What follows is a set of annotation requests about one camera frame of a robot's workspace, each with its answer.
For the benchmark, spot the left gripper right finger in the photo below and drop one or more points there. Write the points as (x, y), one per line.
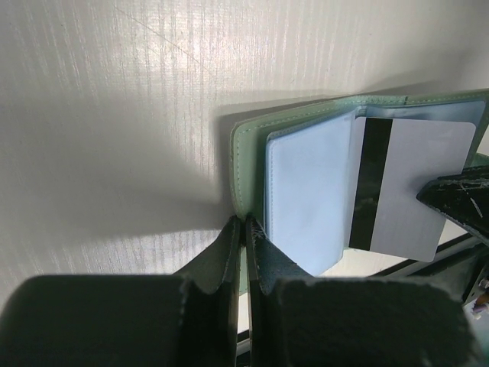
(300, 320)

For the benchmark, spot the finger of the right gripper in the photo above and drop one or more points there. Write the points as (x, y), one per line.
(461, 198)

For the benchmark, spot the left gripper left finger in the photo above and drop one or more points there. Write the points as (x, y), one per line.
(188, 318)

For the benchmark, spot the white card with black stripe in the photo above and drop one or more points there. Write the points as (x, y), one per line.
(391, 161)

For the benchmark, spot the green leather card holder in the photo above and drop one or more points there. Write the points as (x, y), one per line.
(291, 170)

